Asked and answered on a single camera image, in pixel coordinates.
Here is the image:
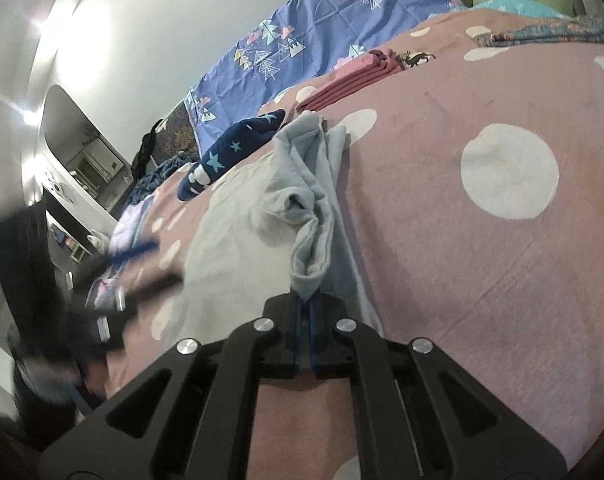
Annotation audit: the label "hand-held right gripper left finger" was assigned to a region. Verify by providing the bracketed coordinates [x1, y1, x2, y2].
[38, 294, 303, 480]

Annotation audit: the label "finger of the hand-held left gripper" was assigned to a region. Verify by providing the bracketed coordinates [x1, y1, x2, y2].
[98, 241, 160, 267]
[117, 272, 184, 307]

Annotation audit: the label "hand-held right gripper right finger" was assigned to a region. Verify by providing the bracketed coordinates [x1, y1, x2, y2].
[308, 294, 568, 480]

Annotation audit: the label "light grey garment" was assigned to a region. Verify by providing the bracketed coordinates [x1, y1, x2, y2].
[182, 111, 385, 336]

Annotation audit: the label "pink folded clothes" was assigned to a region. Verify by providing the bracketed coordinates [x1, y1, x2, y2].
[297, 49, 438, 112]

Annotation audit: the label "lavender folded cloth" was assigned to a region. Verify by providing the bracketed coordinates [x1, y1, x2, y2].
[107, 200, 155, 256]

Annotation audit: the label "blue crumpled cloth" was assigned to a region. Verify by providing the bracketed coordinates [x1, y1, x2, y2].
[127, 152, 195, 206]

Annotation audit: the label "black hanging bag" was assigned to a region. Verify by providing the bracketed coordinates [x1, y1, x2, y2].
[131, 119, 165, 173]

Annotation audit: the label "navy star print garment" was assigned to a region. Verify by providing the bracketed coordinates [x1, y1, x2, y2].
[176, 109, 288, 202]

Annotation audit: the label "pink polka dot blanket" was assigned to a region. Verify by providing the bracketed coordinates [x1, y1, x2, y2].
[102, 7, 604, 480]

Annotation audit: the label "blue printed bed sheet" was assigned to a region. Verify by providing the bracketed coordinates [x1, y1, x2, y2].
[184, 0, 470, 153]

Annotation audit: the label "floral patterned folded cloth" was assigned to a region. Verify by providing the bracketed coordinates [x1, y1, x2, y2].
[474, 14, 604, 48]

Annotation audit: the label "teal cloth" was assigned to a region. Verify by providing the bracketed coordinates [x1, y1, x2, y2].
[449, 0, 558, 18]

